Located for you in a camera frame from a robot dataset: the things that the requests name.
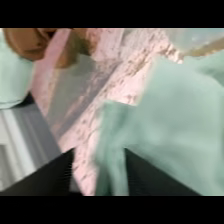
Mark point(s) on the light green garment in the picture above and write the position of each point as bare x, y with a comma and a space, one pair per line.
13, 76

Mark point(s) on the light green shirt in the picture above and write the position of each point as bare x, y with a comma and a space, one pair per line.
180, 126

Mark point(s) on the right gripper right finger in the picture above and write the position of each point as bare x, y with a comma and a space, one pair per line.
150, 180

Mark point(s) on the brown garment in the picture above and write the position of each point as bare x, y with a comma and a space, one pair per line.
30, 43

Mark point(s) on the silver frame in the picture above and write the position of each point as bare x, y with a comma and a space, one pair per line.
23, 140

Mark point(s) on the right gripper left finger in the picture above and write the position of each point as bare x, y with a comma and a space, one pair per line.
50, 176

